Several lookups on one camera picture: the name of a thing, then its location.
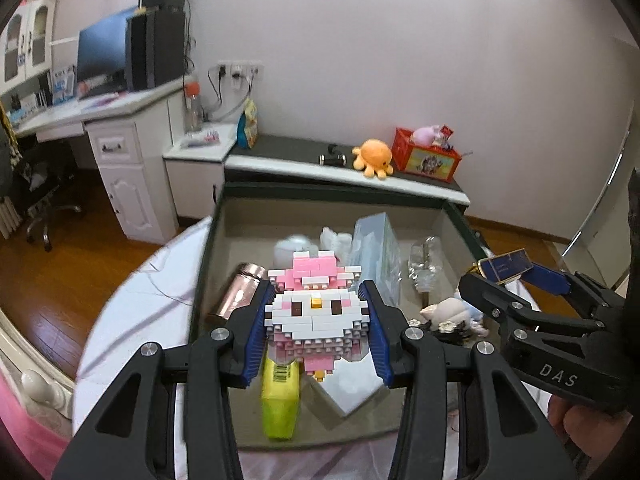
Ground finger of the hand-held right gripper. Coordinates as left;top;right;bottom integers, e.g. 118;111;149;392
520;261;630;320
458;271;603;348

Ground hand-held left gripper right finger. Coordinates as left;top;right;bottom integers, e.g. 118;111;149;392
359;280;578;480

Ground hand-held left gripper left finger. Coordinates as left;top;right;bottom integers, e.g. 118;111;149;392
52;280;276;480

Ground navy box with gold rim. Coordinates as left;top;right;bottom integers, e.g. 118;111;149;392
472;249;533;283

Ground white cartoon figurine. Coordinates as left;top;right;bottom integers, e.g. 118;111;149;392
419;297;490;345

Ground pink and white brick figure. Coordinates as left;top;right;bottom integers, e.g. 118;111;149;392
267;250;373;381

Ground dark-rimmed beige storage box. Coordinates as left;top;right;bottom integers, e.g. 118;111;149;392
189;181;493;453

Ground person's right hand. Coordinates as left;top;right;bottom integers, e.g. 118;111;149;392
547;392;638;468

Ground pink metal thermos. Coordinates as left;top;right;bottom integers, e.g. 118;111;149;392
207;261;268;328

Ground white flat box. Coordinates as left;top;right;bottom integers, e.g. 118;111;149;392
305;355;406;416

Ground white crumpled paper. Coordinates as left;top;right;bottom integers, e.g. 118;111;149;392
320;226;357;261

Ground red printed box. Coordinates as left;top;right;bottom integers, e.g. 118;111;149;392
391;127;462;183

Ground red snack packets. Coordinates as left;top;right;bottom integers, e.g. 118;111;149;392
432;124;456;151

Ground orange octopus plush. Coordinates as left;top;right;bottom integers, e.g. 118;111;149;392
352;139;396;179

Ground small white side cabinet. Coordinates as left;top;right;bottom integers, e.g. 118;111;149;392
163;122;238;226

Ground low white and black cabinet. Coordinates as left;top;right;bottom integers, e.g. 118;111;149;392
222;134;472;211

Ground small black dumbbell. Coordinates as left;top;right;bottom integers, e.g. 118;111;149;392
320;144;347;167

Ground white desk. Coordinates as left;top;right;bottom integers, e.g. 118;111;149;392
0;77;201;246

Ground small packets and pens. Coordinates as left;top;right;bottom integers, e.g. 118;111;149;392
180;129;221;150

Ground blue and yellow snack bag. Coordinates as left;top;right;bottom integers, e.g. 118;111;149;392
236;98;259;149

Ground orange-capped plastic bottle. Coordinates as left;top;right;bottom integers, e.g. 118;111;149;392
182;80;205;133

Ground black office chair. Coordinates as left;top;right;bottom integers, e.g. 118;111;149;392
0;140;83;253

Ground white radiator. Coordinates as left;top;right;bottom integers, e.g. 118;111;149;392
0;195;23;241

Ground black computer tower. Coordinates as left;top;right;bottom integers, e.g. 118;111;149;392
125;10;187;92

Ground dark patterned jacket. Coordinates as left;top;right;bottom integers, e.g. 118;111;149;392
0;100;26;201

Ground computer monitor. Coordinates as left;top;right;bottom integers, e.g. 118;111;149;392
76;7;138;98

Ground white glass-door cabinet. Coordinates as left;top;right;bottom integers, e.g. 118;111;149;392
0;0;56;96

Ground white bed frame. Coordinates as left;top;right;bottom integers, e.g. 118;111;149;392
0;305;76;416

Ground black power cable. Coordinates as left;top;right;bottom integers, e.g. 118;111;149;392
207;67;226;113

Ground white wall socket strip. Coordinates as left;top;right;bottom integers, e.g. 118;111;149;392
216;60;263;78

